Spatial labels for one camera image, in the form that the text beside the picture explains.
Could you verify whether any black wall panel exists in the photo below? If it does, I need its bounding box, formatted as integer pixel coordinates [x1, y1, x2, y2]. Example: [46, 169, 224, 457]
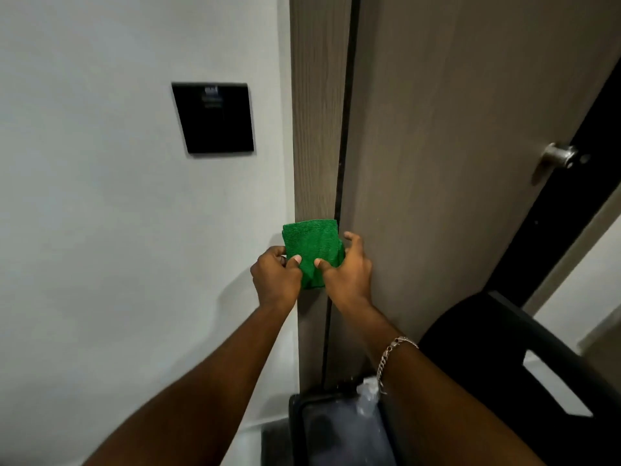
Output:
[171, 82, 255, 156]

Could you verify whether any person's right forearm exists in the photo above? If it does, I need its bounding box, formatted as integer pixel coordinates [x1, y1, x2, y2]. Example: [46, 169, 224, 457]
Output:
[335, 298, 546, 466]

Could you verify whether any green microfiber cloth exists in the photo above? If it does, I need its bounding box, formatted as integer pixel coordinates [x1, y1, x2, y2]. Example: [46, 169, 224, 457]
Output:
[282, 218, 346, 290]

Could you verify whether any wooden door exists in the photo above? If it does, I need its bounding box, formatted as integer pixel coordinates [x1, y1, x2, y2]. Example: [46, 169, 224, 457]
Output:
[324, 0, 621, 389]

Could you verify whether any black cleaning cart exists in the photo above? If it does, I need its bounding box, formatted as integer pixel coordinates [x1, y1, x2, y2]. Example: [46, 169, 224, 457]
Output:
[289, 291, 621, 466]

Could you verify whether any silver chain bracelet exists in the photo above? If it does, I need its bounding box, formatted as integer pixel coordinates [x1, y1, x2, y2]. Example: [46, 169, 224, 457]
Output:
[376, 337, 419, 395]

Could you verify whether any person's left forearm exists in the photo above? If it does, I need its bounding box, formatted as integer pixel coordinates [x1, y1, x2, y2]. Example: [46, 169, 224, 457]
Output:
[83, 302, 298, 466]

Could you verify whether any wooden door frame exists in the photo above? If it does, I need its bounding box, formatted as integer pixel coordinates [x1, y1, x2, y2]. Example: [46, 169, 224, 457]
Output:
[289, 0, 353, 394]

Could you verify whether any person's left hand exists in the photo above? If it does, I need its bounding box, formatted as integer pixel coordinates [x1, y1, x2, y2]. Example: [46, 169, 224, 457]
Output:
[250, 246, 303, 313]

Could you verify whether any person's right hand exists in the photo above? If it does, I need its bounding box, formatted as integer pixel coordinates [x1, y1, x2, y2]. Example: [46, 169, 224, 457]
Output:
[314, 231, 373, 313]

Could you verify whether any silver door handle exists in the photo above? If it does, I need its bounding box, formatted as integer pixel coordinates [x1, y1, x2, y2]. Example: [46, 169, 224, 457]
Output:
[531, 142, 591, 186]

